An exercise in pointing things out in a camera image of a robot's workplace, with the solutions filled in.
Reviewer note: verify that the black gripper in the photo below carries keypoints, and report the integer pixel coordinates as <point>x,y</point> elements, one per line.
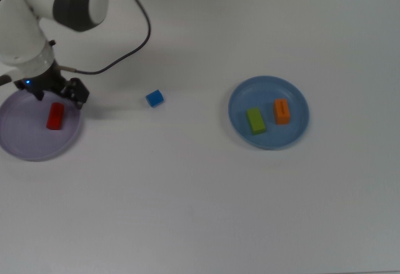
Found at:
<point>47,81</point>

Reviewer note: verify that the red block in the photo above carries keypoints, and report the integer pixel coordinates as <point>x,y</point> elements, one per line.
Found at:
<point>55,116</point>

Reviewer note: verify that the blue block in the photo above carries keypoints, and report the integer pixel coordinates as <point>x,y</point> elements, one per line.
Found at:
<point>155,99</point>

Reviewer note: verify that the green block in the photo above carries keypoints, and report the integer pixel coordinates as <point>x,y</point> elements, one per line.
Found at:
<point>256,120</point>

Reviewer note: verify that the orange block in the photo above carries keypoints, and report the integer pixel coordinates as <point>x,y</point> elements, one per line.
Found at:
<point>282,111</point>

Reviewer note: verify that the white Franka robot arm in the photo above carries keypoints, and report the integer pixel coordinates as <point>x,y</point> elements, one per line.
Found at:
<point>18,33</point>

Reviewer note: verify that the lilac plastic plate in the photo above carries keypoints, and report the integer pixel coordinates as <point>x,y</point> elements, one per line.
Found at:
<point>28,142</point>

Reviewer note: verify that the blue plastic plate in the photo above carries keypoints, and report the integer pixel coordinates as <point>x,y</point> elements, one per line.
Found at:
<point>268,138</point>

